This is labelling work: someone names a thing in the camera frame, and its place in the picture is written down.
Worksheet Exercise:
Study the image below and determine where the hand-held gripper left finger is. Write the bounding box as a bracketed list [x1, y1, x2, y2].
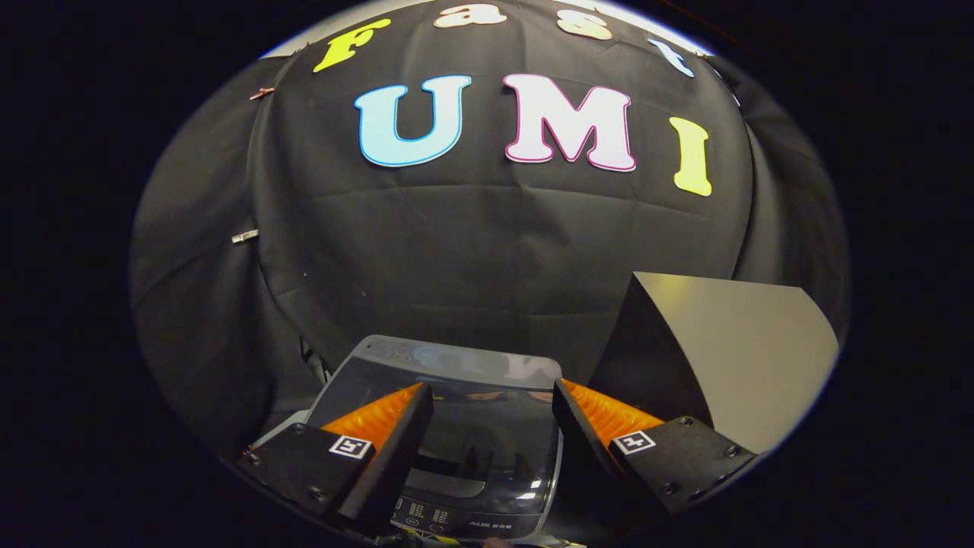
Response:
[232, 383, 434, 538]

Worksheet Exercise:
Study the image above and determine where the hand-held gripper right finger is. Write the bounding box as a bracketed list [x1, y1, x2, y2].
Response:
[551, 379, 758, 534]

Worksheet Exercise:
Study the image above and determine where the black backdrop cloth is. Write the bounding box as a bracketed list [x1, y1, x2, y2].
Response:
[128, 0, 851, 461]

